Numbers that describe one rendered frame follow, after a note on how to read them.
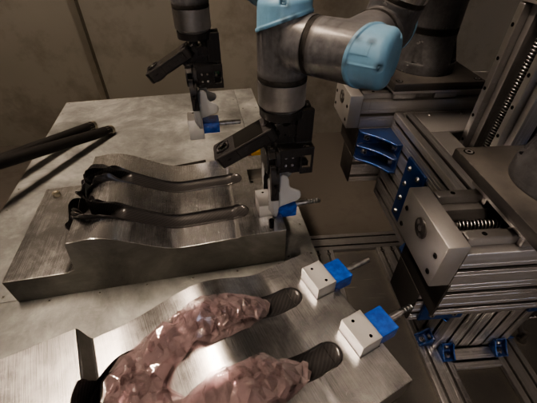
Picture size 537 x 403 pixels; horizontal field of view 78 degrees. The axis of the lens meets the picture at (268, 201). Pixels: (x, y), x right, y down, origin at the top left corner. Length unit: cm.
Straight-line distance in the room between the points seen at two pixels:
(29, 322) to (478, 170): 79
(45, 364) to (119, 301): 19
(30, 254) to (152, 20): 190
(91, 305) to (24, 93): 234
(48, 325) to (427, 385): 107
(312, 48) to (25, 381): 54
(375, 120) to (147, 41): 182
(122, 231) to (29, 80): 229
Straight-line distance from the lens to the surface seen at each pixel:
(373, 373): 54
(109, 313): 68
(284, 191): 60
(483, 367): 140
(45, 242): 77
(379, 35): 44
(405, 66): 94
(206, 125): 86
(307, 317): 56
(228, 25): 239
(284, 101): 51
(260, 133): 54
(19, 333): 74
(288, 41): 47
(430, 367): 131
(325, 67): 45
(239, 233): 62
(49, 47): 270
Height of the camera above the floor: 134
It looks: 41 degrees down
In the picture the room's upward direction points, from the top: straight up
